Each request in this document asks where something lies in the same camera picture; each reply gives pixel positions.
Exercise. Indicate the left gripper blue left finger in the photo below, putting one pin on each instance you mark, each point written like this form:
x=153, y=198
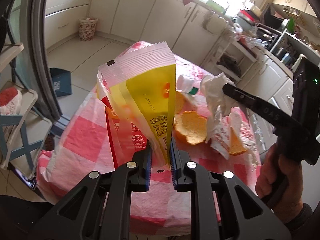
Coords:
x=145, y=168

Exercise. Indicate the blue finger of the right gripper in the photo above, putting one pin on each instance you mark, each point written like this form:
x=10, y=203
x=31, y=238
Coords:
x=279, y=119

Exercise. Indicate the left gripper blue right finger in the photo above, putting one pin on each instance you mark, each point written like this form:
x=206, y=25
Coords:
x=176, y=166

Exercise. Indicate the yellow plastic package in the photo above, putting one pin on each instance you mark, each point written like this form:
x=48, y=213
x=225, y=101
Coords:
x=138, y=110

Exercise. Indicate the white red snack wrapper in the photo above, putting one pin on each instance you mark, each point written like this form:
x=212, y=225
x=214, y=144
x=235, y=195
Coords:
x=138, y=59

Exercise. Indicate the white kitchen trolley rack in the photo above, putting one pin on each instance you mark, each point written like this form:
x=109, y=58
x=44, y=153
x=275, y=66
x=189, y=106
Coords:
x=226, y=44

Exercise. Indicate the white lower kitchen cabinets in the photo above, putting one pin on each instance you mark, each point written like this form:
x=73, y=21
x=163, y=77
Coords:
x=188, y=27

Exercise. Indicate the person right hand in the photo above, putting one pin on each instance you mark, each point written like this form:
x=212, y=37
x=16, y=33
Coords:
x=291, y=202

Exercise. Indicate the white drawer cabinet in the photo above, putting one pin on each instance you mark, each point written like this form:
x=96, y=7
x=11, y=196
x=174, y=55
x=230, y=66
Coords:
x=263, y=80

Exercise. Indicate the orange peel right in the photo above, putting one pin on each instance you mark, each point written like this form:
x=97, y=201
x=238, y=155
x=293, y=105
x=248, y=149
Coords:
x=191, y=127

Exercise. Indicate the black frying pan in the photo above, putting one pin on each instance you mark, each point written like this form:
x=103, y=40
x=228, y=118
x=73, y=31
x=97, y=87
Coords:
x=230, y=64

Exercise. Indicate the metal shelf rack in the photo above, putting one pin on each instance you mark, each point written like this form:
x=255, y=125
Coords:
x=299, y=34

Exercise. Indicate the red white checkered tablecloth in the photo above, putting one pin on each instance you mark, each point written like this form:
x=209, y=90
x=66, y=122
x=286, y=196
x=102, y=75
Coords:
x=96, y=140

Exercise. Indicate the black microwave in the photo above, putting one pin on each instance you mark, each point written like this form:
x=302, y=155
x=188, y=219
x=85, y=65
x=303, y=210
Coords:
x=278, y=23

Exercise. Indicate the green plastic basin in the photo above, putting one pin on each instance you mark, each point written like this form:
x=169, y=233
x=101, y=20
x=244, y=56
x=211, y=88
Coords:
x=216, y=7

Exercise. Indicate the floral small waste basket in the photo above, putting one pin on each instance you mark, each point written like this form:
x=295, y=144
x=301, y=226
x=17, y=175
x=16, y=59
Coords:
x=87, y=27

